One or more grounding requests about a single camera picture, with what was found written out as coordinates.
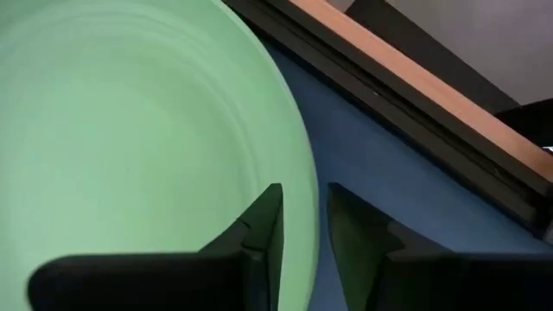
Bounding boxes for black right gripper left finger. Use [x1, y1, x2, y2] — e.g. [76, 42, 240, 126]
[26, 182, 285, 311]

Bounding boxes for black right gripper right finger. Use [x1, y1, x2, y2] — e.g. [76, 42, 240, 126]
[327, 181, 553, 311]

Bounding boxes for green plate stack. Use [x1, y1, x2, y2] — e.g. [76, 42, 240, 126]
[0, 0, 321, 311]

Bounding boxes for blue table mat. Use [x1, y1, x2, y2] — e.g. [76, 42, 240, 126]
[263, 41, 553, 311]

